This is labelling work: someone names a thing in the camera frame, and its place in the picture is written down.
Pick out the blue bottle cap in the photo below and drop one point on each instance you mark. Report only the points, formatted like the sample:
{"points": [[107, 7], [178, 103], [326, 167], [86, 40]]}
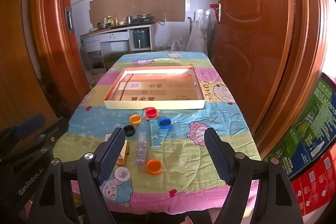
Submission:
{"points": [[164, 123]]}

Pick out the wooden door frame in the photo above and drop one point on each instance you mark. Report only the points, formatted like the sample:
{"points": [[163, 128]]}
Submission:
{"points": [[52, 29]]}

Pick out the large white plastic bag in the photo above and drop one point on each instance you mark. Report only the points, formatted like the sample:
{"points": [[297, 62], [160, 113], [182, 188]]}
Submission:
{"points": [[196, 35]]}

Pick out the teal tube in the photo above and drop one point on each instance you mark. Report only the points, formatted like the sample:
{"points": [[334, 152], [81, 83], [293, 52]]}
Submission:
{"points": [[155, 134]]}

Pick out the printed cartoon blanket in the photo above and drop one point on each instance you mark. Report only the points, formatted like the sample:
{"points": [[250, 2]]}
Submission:
{"points": [[183, 161]]}

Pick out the metal strike plate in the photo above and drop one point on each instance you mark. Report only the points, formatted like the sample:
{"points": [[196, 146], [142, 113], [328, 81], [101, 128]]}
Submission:
{"points": [[68, 19]]}

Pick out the red bottle cap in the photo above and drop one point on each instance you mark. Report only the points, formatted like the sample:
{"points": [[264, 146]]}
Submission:
{"points": [[150, 112]]}

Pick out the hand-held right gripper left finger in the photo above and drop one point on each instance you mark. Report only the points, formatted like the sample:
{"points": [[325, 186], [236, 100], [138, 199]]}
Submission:
{"points": [[113, 155]]}

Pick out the red carton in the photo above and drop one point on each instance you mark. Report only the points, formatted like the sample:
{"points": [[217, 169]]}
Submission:
{"points": [[315, 187]]}

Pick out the black bottle cap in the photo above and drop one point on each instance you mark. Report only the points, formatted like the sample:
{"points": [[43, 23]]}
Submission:
{"points": [[129, 130]]}

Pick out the small gold box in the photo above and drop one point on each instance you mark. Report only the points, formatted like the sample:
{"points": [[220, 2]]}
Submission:
{"points": [[124, 154]]}

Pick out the orange bottle cap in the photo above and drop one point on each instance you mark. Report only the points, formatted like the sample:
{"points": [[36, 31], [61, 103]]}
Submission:
{"points": [[135, 119], [153, 166]]}

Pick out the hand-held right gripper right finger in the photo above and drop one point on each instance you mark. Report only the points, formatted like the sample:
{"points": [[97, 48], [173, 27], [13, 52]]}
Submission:
{"points": [[218, 158]]}

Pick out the gas stove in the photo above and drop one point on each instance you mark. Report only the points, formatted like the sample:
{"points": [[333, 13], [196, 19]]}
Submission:
{"points": [[141, 20]]}

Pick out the wooden door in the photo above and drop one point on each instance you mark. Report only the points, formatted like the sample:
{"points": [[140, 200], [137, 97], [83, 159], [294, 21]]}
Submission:
{"points": [[249, 29]]}

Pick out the white kitchen counter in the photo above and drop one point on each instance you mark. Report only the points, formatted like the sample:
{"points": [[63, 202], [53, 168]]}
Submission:
{"points": [[115, 37]]}

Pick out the green carton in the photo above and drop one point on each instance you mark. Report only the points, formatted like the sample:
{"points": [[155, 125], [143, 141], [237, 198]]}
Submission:
{"points": [[309, 129]]}

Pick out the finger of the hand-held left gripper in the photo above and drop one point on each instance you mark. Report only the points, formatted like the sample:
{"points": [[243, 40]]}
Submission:
{"points": [[56, 129], [30, 125]]}

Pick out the shallow cardboard box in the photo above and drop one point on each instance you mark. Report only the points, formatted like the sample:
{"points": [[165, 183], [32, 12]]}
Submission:
{"points": [[157, 92]]}

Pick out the cardboard wall sheet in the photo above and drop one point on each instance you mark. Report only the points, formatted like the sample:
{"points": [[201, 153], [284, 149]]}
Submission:
{"points": [[136, 5]]}

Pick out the white bottle cap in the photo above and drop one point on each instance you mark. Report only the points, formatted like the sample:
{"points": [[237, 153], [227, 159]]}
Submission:
{"points": [[122, 174]]}

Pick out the metal wok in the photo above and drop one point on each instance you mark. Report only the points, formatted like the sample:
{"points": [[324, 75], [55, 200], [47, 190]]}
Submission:
{"points": [[103, 26]]}

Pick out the red ribbon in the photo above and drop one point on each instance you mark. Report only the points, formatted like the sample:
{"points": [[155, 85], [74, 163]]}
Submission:
{"points": [[213, 6]]}

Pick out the small white plastic bag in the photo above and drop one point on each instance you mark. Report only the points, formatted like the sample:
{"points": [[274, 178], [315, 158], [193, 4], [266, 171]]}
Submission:
{"points": [[176, 46]]}

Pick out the teal kitchen appliance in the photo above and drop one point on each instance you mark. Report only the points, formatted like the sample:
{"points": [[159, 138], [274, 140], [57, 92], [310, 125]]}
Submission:
{"points": [[139, 40]]}

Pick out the white printed box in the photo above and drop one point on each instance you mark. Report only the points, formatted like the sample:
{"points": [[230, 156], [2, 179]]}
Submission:
{"points": [[108, 137]]}

